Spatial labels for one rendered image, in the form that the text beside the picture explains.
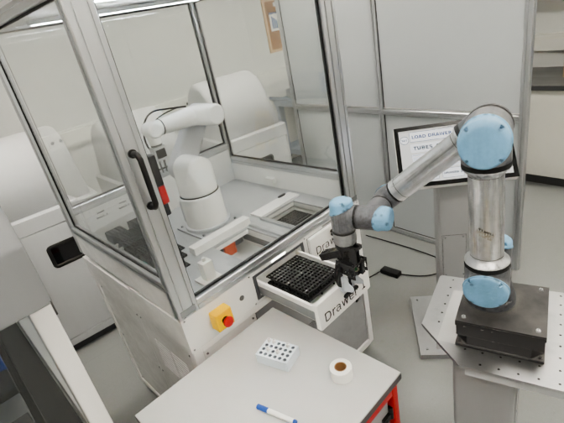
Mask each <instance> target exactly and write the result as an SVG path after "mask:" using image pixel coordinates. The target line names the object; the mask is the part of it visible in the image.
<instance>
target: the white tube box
mask: <svg viewBox="0 0 564 423"><path fill-rule="evenodd" d="M286 343H287V342H282V341H279V340H275V344H273V343H272V338H271V342H268V340H266V341H265V342H264V344H263V345H262V346H261V348H260V349H259V350H258V351H257V352H256V353H255V355H256V358H257V361H258V363H262V364H265V365H268V366H270V367H273V368H277V369H280V370H283V371H285V372H289V371H290V369H291V367H292V366H293V364H294V363H295V361H296V359H297V358H298V357H299V356H300V350H299V346H296V345H294V344H290V347H286V345H285V344H286ZM266 347H269V348H270V351H269V352H267V350H266ZM276 349H279V354H276V352H275V350H276Z"/></svg>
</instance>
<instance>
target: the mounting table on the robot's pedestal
mask: <svg viewBox="0 0 564 423"><path fill-rule="evenodd" d="M463 281H464V278H458V277H451V276H445V275H441V276H440V278H439V280H438V282H437V285H436V288H435V291H434V293H433V296H432V297H431V302H430V304H429V306H428V308H427V311H426V314H425V317H424V319H423V322H422V323H421V325H422V326H423V327H424V329H425V330H426V331H427V332H428V333H429V334H430V335H431V337H432V338H433V339H434V340H435V341H436V343H437V344H438V345H439V346H440V347H441V348H442V350H443V351H444V352H445V353H446V354H447V355H448V356H449V358H450V359H451V360H452V361H453V362H454V363H455V364H456V365H457V366H458V367H459V368H462V369H465V374H466V375H469V376H473V377H476V378H480V379H485V380H488V381H492V382H495V383H499V384H504V385H508V386H511V387H515V388H518V389H523V390H527V391H530V392H534V393H537V394H543V395H546V396H550V397H553V398H557V399H560V400H564V293H561V292H555V291H549V307H548V326H547V341H546V350H545V364H540V363H533V362H530V361H525V360H522V359H518V358H512V357H507V356H504V355H499V354H496V353H492V352H485V351H481V350H477V349H474V348H470V347H463V346H459V345H456V344H454V343H449V342H443V341H439V340H437V338H438V335H439V332H440V330H441V325H442V323H443V320H444V317H445V314H446V312H447V307H448V304H449V301H450V299H451V296H452V292H453V291H454V290H458V291H462V283H463Z"/></svg>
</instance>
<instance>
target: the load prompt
mask: <svg viewBox="0 0 564 423"><path fill-rule="evenodd" d="M452 130H453V127H449V128H438V129H432V130H426V131H419V132H413V133H409V138H410V143H414V142H420V141H426V140H433V139H439V138H446V137H447V136H448V135H449V134H451V133H452Z"/></svg>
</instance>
